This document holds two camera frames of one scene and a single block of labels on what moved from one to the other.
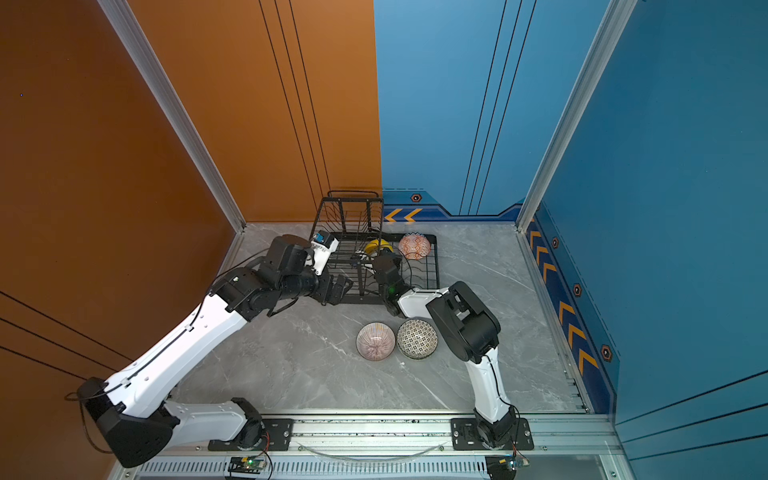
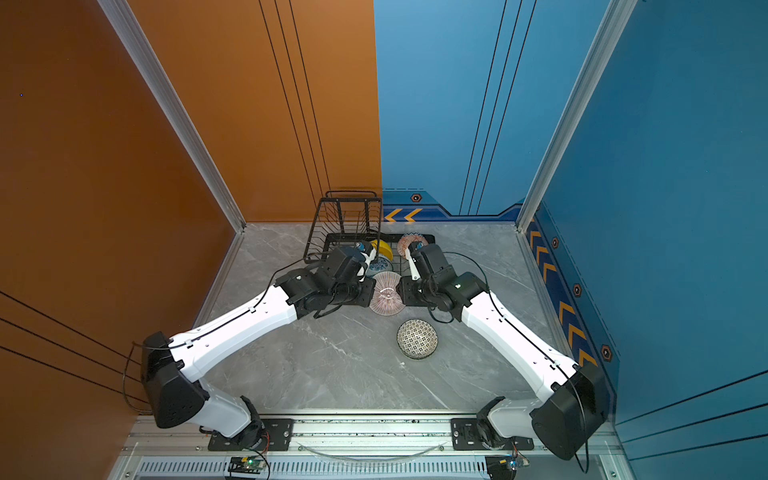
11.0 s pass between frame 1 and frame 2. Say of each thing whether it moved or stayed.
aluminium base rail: stayed
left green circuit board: stayed
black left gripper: moved
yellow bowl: stayed
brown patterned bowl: stayed
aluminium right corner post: stayed
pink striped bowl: moved
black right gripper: moved
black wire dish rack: stayed
